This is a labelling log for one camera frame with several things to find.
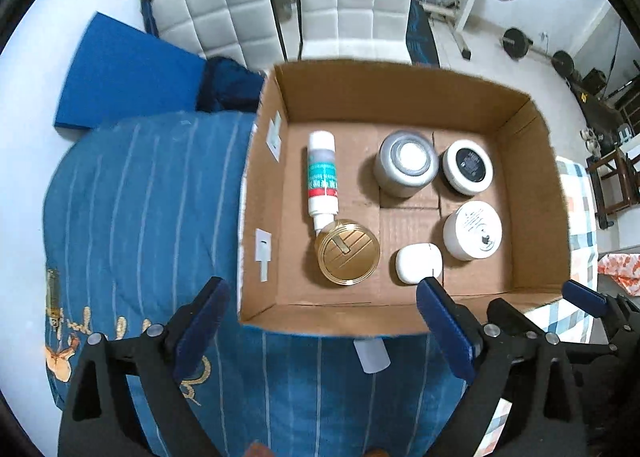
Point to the short barbell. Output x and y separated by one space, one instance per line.
515 42

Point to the gold round tin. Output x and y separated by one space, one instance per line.
347 253

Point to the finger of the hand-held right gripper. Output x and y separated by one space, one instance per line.
507 312
582 294

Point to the dark blue cloth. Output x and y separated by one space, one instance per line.
230 87

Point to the white shoes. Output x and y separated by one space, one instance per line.
590 139

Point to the cardboard box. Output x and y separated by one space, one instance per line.
360 102

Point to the black exercise machine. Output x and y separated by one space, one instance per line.
600 109

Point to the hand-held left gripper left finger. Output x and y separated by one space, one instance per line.
202 327

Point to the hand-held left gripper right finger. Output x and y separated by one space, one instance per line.
445 327

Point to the black weight bench pad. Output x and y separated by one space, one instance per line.
421 37

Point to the black speaker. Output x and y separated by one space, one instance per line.
595 81

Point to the blue foam mat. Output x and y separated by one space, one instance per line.
130 77

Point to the white earbud case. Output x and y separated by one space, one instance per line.
419 263

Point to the blue striped blanket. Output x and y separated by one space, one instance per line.
150 217

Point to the white green dropper bottle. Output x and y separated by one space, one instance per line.
322 177

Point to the wooden chair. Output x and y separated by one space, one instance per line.
607 187

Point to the white round printed jar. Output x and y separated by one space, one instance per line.
472 230

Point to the silver round jar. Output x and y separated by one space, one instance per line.
406 163

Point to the orange floral cloth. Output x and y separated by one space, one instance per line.
622 272

